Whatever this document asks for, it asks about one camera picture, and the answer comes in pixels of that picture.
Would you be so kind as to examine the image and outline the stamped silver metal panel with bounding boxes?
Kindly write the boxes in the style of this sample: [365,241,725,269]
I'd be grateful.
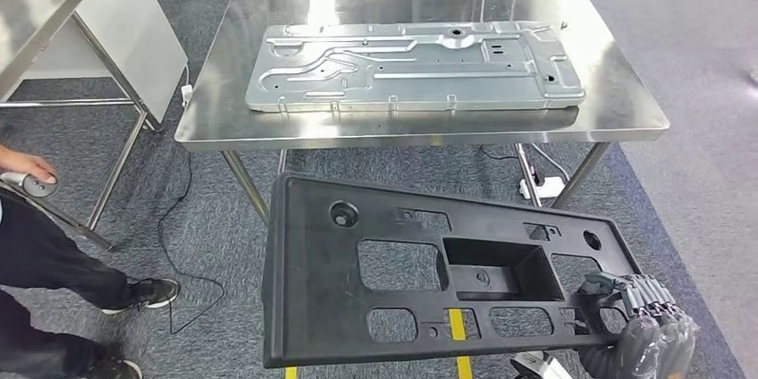
[244,20,587,114]

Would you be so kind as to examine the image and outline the black plastic panel part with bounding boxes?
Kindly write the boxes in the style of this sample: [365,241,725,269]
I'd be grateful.
[261,172,644,370]

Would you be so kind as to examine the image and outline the person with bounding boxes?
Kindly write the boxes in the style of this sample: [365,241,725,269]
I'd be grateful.
[0,145,181,379]

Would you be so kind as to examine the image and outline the person's hand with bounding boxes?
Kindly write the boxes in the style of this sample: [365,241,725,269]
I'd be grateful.
[0,145,59,186]

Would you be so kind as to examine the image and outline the grey power cable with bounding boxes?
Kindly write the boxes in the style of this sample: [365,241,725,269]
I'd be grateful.
[528,142,571,183]

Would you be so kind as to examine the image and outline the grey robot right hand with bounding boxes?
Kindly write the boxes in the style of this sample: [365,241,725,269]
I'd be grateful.
[571,271,702,379]

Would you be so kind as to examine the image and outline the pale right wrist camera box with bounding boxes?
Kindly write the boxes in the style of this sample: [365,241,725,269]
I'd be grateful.
[509,350,575,379]

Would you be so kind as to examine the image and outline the black floor cable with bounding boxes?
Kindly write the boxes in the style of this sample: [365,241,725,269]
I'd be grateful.
[156,147,227,337]

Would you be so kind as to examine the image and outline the stainless steel workbench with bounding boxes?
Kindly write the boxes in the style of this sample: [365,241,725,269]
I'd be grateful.
[174,0,671,230]

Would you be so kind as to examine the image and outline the yellow floor tape line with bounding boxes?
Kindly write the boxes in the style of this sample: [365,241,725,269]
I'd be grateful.
[447,307,475,379]

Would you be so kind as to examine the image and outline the grey hand controller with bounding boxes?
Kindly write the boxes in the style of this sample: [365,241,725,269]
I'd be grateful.
[0,171,61,199]

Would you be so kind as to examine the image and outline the steel side table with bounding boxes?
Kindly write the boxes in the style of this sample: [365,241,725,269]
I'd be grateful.
[0,0,164,254]

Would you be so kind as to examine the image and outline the white board panel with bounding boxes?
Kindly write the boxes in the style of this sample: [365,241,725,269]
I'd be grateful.
[23,0,190,124]

